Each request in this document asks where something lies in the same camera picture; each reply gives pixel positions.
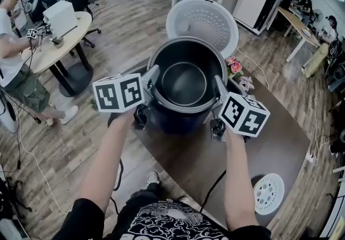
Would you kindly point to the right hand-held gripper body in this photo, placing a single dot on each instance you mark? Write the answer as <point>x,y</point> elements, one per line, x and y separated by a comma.
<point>242,115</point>

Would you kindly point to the long wooden desk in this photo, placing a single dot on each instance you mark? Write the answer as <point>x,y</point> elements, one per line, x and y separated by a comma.
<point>296,24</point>

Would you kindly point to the person's left forearm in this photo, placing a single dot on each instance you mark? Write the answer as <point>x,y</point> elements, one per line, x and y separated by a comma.
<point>107,158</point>

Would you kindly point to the white power strip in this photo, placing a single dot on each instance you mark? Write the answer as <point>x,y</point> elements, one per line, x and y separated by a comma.
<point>312,158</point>

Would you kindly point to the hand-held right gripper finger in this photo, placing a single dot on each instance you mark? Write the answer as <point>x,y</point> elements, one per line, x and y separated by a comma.
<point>221,88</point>

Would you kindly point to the round wooden table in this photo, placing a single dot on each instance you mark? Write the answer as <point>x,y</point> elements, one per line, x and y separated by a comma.
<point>54,53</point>

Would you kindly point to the black printed t-shirt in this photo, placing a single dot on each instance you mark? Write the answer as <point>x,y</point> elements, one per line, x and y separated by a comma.
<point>167,222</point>

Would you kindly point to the person's white shoe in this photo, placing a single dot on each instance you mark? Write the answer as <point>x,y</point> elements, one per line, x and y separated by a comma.
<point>152,178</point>

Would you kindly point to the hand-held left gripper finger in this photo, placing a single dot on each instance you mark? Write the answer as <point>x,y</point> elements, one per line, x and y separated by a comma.
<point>151,77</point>

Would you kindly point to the white box appliance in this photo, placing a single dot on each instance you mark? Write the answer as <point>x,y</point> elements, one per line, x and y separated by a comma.
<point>60,16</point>

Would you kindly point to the person's black trousers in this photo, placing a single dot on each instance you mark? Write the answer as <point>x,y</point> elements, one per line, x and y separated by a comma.
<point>145,193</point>

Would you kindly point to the white perforated steamer tray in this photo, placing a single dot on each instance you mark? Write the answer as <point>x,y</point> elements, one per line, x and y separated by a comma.
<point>269,206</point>

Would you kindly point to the pink artificial flowers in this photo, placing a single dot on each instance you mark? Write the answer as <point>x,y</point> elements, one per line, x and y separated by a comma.
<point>234,65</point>

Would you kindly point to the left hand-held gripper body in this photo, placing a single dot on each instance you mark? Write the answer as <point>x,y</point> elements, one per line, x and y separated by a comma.
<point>118,93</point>

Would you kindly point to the dark grey pot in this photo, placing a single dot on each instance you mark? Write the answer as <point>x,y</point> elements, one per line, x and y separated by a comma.
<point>186,55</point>

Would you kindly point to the dark blue rice cooker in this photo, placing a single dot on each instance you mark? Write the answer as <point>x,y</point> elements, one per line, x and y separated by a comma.
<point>180,123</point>

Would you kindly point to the person's right forearm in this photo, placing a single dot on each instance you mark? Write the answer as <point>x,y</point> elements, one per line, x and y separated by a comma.
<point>240,174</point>

